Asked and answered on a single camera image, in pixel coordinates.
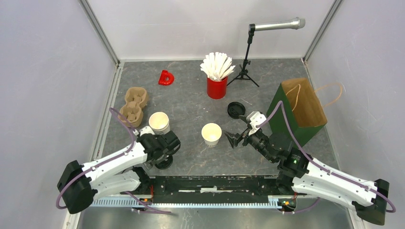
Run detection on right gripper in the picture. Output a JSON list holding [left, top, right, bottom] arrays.
[[222, 127, 276, 163]]

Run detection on white paper cup stack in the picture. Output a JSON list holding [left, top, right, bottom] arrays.
[[148, 112, 171, 135]]

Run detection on single white paper cup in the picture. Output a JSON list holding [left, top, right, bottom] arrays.
[[201, 123, 222, 147]]

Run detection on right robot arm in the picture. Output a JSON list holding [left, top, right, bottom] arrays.
[[224, 113, 389, 226]]

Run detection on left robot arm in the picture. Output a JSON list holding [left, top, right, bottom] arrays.
[[56, 128, 181, 214]]

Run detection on red cylindrical holder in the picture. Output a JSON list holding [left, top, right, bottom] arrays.
[[207, 77, 228, 99]]

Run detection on brown cardboard cup carrier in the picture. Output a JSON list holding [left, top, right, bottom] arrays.
[[119, 87, 149, 127]]

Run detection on red plastic letter d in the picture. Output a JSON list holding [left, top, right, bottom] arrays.
[[158, 70, 175, 86]]

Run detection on green paper bag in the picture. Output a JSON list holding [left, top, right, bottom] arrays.
[[266, 78, 343, 146]]

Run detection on black mini tripod stand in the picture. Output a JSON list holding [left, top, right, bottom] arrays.
[[227, 24, 259, 87]]

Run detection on silver microphone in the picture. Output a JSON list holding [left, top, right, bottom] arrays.
[[255, 17, 306, 31]]

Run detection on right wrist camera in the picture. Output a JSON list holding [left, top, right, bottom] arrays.
[[246, 111, 266, 136]]

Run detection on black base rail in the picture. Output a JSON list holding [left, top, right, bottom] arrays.
[[131, 175, 294, 204]]

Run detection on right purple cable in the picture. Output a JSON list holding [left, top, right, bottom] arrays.
[[256, 101, 397, 214]]

